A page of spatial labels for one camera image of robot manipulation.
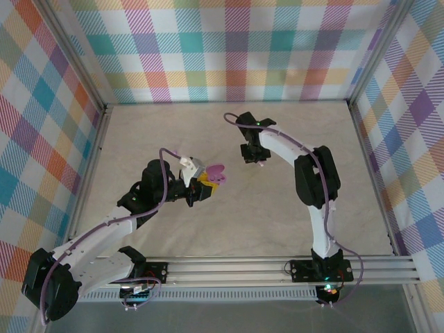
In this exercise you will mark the right aluminium side rail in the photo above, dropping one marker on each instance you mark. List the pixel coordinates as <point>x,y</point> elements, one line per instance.
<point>371,173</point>

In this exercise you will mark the aluminium frame bar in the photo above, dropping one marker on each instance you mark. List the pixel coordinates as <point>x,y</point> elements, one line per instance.
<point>414,308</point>

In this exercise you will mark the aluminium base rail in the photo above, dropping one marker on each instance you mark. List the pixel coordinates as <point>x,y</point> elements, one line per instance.
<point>225,270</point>

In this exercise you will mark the left aluminium side rail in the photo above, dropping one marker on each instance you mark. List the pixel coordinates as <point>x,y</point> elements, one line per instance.
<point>89,173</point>

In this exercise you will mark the right aluminium frame post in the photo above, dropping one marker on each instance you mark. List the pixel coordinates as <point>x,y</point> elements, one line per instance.
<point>377,52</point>

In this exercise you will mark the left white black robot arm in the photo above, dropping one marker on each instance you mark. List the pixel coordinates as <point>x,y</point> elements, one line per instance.
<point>104,239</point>

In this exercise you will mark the purple earbud charging case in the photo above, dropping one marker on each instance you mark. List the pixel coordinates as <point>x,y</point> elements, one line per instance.
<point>215,173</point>

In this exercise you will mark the left aluminium frame post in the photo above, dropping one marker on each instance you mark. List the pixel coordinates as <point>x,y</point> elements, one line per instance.
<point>78,59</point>

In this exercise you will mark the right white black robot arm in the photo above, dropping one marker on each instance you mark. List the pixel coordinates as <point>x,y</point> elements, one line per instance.
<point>322,229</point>

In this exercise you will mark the grey metal sheet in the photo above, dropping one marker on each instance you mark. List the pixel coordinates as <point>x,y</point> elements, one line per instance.
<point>225,317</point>

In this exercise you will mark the aluminium frame post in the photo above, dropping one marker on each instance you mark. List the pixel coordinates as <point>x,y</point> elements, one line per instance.
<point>377,52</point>
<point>78,59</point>

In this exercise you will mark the aluminium side rail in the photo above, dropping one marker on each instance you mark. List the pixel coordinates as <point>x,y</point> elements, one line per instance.
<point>371,173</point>
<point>89,173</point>

